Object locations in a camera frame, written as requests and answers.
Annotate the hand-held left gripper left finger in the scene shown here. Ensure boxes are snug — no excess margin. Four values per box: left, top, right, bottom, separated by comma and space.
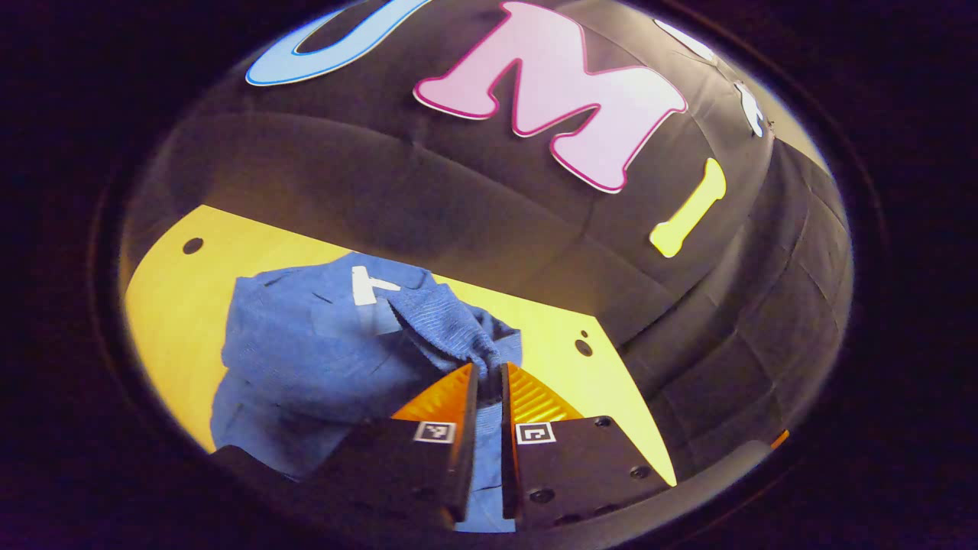
302, 363, 480, 532

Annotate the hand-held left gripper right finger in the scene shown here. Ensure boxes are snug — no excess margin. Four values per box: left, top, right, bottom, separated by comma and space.
500, 363, 677, 532

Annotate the blue button shirt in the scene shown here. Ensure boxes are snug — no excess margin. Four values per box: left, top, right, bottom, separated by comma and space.
210, 252, 524, 534

